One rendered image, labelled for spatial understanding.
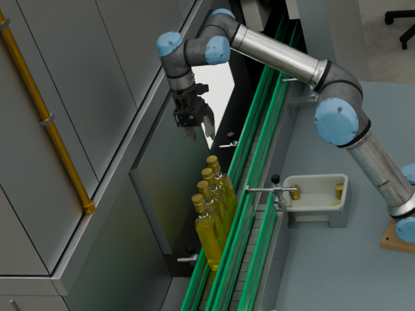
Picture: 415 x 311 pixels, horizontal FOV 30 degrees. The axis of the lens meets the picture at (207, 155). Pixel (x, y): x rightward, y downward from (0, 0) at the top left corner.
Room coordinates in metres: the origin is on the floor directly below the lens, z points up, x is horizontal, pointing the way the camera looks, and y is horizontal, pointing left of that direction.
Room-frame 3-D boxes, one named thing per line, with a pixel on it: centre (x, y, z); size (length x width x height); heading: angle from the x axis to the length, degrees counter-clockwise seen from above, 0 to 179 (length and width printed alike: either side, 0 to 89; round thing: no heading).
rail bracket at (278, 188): (1.94, -0.16, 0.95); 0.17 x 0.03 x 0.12; 64
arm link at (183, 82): (1.90, 0.00, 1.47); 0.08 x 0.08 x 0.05
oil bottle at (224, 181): (1.92, -0.01, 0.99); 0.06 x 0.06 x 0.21; 63
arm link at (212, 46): (1.87, -0.10, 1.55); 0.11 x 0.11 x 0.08; 64
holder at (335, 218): (2.01, -0.27, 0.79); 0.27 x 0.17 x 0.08; 64
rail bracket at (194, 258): (1.75, 0.16, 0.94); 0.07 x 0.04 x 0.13; 64
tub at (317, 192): (2.00, -0.30, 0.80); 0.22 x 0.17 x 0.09; 64
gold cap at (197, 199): (1.76, 0.07, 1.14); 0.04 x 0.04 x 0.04
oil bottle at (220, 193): (1.87, 0.02, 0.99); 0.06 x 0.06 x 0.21; 65
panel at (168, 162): (2.18, 0.01, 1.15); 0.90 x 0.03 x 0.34; 154
